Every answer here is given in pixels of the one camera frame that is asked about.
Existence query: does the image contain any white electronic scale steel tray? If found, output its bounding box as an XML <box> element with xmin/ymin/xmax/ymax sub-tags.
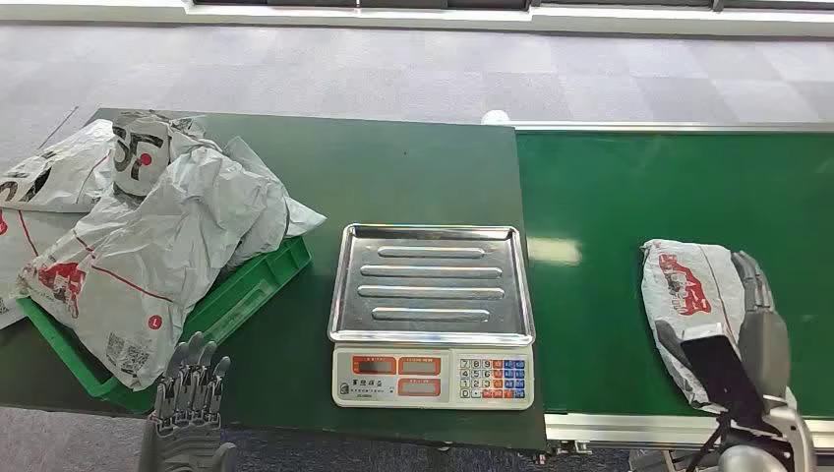
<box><xmin>328</xmin><ymin>223</ymin><xmax>537</xmax><ymax>412</ymax></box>

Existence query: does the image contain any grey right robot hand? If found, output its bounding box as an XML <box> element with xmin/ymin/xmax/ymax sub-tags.
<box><xmin>654</xmin><ymin>250</ymin><xmax>792</xmax><ymax>426</ymax></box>

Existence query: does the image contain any large grey mailer L mark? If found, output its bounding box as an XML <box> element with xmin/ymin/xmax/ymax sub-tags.
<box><xmin>18</xmin><ymin>146</ymin><xmax>291</xmax><ymax>392</ymax></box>

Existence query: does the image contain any grey mailer black print red dot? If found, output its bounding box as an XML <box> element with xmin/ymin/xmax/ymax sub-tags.
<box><xmin>110</xmin><ymin>110</ymin><xmax>211</xmax><ymax>199</ymax></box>

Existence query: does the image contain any grey mailer bag red print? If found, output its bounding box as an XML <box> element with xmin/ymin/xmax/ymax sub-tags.
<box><xmin>640</xmin><ymin>239</ymin><xmax>750</xmax><ymax>416</ymax></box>

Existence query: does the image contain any white mailer red line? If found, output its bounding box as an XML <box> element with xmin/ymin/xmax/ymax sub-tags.
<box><xmin>0</xmin><ymin>207</ymin><xmax>83</xmax><ymax>330</ymax></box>

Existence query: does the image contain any grey mailer black lettering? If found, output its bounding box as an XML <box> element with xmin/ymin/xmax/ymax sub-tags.
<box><xmin>0</xmin><ymin>119</ymin><xmax>117</xmax><ymax>215</ymax></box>

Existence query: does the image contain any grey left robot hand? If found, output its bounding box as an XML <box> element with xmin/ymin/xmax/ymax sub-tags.
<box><xmin>138</xmin><ymin>331</ymin><xmax>240</xmax><ymax>472</ymax></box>

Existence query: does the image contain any green plastic crate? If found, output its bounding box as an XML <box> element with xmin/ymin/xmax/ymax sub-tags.
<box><xmin>16</xmin><ymin>235</ymin><xmax>313</xmax><ymax>416</ymax></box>

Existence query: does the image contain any plain grey mailer bag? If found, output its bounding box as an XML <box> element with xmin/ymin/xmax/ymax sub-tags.
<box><xmin>221</xmin><ymin>135</ymin><xmax>328</xmax><ymax>271</ymax></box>

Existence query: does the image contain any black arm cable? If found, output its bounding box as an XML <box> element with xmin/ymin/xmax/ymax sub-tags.
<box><xmin>684</xmin><ymin>416</ymin><xmax>733</xmax><ymax>472</ymax></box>

